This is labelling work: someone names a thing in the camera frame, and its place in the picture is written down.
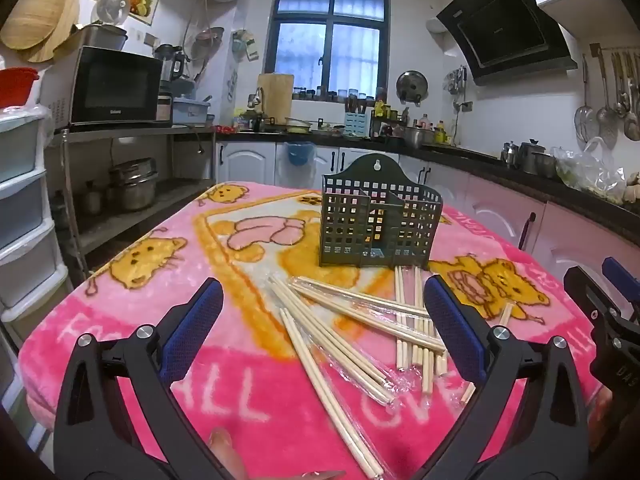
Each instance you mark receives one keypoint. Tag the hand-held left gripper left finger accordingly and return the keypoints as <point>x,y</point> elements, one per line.
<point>194,324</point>

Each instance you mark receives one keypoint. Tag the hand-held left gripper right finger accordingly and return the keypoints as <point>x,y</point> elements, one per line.
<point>450,325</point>

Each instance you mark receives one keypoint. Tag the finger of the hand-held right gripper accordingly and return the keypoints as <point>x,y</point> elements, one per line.
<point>622,280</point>
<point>590,292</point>

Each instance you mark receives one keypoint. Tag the group of wooden chopsticks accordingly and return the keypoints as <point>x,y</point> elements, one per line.
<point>320,330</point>

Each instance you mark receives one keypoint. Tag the dark green utensil holder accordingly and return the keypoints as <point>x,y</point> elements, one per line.
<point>350,220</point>

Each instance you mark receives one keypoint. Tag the row of hanging steel utensils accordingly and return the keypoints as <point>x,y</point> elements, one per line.
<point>607,120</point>

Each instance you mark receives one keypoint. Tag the cluster of small hanging utensils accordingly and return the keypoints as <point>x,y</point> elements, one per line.
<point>456,80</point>

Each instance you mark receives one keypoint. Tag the person's right hand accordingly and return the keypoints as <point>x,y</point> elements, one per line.
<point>602,415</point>

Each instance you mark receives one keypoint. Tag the person's left hand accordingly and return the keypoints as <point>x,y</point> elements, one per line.
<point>225,455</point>

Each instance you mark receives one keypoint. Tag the pink printed bear blanket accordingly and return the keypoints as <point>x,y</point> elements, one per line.
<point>260,410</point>

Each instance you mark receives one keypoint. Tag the clear plastic bag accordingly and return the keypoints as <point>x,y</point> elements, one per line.
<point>590,175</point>

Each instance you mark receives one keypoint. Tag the stacked steel pots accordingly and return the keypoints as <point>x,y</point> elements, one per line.
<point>134,185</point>

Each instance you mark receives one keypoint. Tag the large steel kettle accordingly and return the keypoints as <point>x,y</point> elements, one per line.
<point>529,152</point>

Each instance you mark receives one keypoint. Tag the small steel kettle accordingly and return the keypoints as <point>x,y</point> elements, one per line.
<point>510,156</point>

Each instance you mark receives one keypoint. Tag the black gas stove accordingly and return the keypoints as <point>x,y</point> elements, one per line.
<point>460,151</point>

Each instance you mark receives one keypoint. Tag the steel cooking pot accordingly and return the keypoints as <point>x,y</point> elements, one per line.
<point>419,137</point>

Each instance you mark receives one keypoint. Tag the cluster of condiment bottles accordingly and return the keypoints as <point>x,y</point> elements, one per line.
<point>430,127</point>

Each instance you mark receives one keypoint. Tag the metal kitchen shelf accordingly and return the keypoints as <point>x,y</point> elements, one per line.
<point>140,132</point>

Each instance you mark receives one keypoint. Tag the blue plastic bag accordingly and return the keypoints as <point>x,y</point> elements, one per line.
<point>300,155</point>

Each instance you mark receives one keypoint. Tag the light blue dish box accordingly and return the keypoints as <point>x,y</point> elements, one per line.
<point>190,112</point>

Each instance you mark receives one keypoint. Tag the white plastic drawer unit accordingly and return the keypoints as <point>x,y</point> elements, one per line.
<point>22,195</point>

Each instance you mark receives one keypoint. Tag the light blue knife block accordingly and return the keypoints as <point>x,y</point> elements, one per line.
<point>357,124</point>

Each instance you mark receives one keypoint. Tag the steel faucet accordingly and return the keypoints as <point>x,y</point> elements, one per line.
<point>256,97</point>

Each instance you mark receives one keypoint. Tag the steel pot lid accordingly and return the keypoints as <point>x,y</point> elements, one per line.
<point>412,87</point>

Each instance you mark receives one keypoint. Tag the wooden cutting board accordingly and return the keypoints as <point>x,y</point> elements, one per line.
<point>275,95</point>

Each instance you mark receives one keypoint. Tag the black microwave oven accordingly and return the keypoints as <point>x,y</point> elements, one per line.
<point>115,85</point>

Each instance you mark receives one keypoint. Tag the row of spice jars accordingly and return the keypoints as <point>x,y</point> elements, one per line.
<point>330,94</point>

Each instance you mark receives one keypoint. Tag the black blender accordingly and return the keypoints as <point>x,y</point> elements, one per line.
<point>167,62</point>

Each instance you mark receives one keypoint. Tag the black range hood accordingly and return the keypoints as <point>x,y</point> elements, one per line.
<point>505,25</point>

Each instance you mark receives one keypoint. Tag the dark framed window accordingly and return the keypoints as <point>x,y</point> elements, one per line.
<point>350,50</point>

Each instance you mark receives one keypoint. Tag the red plastic basin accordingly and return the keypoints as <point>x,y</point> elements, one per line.
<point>17,87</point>

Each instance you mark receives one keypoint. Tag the steel rectangular container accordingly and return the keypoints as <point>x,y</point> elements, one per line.
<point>102,37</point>

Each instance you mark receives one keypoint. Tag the round bamboo tray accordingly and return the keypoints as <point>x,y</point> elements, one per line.
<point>35,10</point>
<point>67,35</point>

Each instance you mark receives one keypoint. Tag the glass pot lid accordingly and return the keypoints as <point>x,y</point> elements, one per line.
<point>112,7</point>

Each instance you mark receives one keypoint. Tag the hanging wall bowls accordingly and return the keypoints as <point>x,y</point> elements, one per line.
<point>207,42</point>

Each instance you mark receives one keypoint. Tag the green wall holder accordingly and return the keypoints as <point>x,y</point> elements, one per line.
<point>245,45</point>

